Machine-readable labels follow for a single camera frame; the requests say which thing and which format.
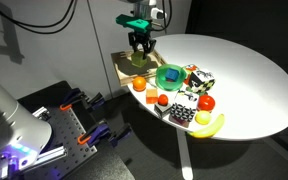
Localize wooden tray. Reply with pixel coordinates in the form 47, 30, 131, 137
111, 51, 166, 86

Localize yellow banana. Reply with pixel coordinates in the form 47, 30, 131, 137
190, 114, 225, 138

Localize perforated metal breadboard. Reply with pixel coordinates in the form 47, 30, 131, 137
33, 107, 97, 180

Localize grey square block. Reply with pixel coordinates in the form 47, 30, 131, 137
154, 103, 171, 119

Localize light green block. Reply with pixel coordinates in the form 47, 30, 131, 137
131, 51, 147, 68

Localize black white patterned soft cube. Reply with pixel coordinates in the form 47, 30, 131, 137
188, 69, 216, 94

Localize yellow lemon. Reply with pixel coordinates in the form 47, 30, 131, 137
195, 110, 211, 125

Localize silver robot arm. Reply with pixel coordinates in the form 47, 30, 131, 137
116, 0, 167, 59

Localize black cables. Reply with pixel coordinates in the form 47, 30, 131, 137
0, 0, 78, 35

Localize orange block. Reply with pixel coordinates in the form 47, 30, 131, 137
146, 89, 158, 104

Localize dog picture soft cube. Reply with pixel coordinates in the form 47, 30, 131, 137
170, 90, 199, 127

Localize green plastic bowl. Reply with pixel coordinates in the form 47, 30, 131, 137
155, 64, 186, 91

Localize red tomato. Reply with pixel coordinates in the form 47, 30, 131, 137
197, 95, 215, 112

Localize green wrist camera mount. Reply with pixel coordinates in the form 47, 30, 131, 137
116, 14, 151, 33

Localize blue block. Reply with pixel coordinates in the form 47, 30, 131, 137
165, 68, 179, 82

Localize orange fruit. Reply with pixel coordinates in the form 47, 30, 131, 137
132, 76, 146, 92

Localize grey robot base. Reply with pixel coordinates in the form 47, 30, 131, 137
0, 73, 68, 180

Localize purple orange clamp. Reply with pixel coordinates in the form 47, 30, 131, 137
77, 123, 132, 147
59, 88, 105, 111

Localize small colourful soft cube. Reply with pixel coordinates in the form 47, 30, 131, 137
183, 64, 198, 85

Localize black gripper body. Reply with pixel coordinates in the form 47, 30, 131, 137
133, 31, 151, 44

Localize white round table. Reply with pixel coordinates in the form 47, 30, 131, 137
127, 33, 288, 180

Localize red strawberry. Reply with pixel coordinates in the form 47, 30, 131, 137
158, 94, 168, 106

